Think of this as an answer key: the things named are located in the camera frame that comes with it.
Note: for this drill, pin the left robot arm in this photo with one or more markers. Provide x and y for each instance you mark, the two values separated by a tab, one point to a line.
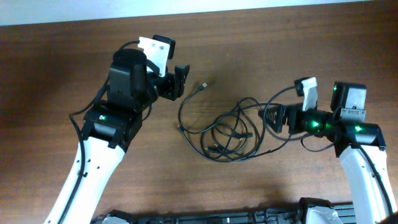
111	121

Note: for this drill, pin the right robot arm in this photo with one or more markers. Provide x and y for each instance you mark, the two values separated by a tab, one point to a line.
359	146

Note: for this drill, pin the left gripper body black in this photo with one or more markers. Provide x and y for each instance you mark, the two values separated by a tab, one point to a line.
166	87

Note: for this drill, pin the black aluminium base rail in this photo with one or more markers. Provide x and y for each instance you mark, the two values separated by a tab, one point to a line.
307	210

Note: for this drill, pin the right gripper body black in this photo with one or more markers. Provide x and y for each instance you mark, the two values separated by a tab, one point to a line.
291	117

